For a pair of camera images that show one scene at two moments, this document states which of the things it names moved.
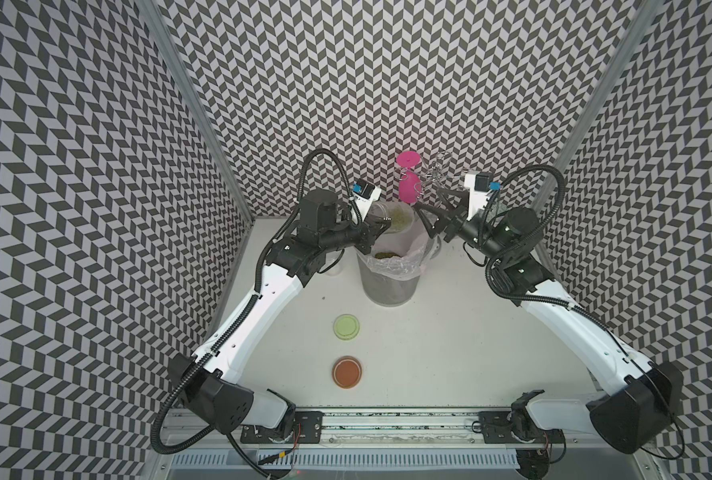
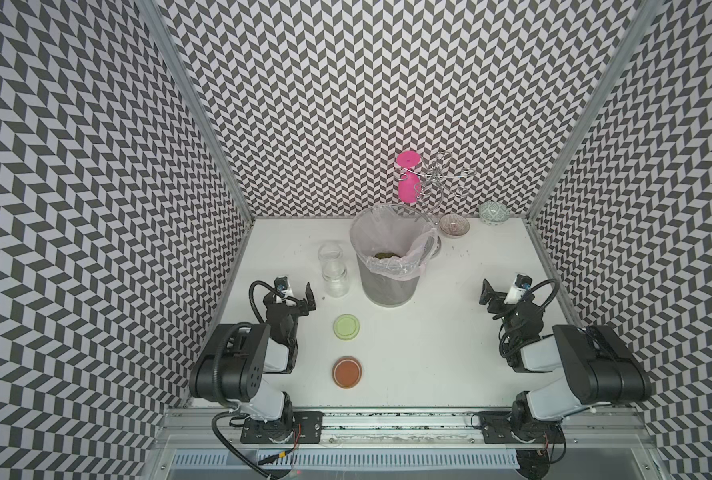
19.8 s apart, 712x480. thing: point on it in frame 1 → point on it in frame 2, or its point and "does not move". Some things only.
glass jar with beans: x=400 y=215 → x=336 y=283
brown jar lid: x=347 y=372 does not move
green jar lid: x=346 y=327 does not move
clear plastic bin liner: x=396 y=255 does not move
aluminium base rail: x=370 y=427 does not move
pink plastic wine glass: x=410 y=183 does not move
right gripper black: x=457 y=218 → x=487 y=293
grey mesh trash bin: x=387 y=290 does not move
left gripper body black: x=364 y=231 → x=300 y=308
